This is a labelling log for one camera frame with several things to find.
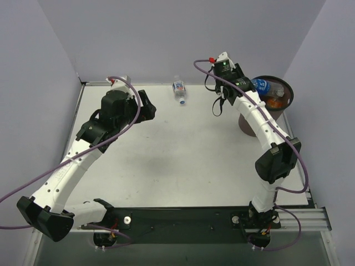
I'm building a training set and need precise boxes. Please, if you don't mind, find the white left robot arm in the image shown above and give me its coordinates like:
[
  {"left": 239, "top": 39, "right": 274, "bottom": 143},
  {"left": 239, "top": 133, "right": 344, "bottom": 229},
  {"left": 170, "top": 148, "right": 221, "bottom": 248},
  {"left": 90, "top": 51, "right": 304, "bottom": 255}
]
[{"left": 17, "top": 90, "right": 156, "bottom": 242}]

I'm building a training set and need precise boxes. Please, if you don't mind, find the aluminium extrusion rail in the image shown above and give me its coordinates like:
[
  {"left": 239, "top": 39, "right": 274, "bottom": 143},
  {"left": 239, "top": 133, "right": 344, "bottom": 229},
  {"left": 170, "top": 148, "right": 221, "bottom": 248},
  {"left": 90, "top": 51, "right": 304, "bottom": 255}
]
[{"left": 272, "top": 206, "right": 332, "bottom": 232}]

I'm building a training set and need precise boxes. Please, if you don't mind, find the blue white orange label bottle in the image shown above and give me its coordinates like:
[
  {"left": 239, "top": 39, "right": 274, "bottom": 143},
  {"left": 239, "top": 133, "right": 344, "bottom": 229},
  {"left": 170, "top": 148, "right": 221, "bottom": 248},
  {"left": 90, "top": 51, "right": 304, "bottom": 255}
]
[{"left": 173, "top": 75, "right": 186, "bottom": 105}]

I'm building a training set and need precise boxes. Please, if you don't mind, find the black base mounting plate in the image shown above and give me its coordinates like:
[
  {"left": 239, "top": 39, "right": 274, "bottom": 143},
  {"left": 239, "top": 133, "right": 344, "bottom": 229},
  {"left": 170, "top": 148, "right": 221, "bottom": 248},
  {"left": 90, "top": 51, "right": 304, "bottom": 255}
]
[{"left": 97, "top": 206, "right": 281, "bottom": 244}]

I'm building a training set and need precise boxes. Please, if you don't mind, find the orange label plastic bottle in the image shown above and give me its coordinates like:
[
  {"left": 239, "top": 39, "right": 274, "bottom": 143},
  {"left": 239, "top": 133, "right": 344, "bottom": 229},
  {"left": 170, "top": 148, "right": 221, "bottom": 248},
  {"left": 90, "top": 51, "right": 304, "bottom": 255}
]
[{"left": 266, "top": 97, "right": 283, "bottom": 109}]

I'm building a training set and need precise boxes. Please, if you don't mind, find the brown plastic bin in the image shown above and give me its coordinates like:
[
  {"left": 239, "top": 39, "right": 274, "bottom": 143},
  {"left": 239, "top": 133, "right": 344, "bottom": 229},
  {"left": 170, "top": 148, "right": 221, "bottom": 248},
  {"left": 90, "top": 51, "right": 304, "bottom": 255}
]
[{"left": 254, "top": 75, "right": 294, "bottom": 120}]

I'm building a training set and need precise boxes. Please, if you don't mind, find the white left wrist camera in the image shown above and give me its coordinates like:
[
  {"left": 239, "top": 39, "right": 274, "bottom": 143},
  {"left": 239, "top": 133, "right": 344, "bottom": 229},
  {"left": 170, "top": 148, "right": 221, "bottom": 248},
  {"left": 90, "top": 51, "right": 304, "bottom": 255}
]
[{"left": 106, "top": 75, "right": 131, "bottom": 90}]

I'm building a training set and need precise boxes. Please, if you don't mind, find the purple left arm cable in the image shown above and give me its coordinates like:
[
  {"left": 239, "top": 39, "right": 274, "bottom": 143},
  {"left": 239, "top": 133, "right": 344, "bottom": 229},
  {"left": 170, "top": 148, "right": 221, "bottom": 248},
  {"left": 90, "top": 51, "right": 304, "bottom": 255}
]
[{"left": 0, "top": 75, "right": 142, "bottom": 249}]

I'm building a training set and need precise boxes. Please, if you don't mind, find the blue label water bottle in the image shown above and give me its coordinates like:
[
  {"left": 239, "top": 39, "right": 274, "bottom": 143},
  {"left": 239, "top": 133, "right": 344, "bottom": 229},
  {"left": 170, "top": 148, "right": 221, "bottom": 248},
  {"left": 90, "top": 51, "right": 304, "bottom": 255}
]
[{"left": 251, "top": 78, "right": 285, "bottom": 98}]

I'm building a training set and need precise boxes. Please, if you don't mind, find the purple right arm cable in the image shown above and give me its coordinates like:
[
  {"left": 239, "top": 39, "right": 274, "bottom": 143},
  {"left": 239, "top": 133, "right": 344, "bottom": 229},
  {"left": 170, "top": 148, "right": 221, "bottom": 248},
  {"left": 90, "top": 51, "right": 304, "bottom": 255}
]
[{"left": 193, "top": 59, "right": 310, "bottom": 252}]

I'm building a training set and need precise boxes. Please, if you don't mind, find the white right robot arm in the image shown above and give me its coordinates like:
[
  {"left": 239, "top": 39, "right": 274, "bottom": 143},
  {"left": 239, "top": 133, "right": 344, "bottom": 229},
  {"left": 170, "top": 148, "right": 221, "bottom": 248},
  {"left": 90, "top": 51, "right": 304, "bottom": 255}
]
[{"left": 211, "top": 59, "right": 301, "bottom": 222}]

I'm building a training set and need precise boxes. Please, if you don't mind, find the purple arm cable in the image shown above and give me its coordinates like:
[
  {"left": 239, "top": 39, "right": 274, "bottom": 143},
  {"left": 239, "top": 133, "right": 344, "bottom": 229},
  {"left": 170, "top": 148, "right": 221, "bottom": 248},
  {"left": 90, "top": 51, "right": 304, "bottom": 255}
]
[
  {"left": 193, "top": 59, "right": 310, "bottom": 252},
  {"left": 0, "top": 75, "right": 142, "bottom": 249}
]

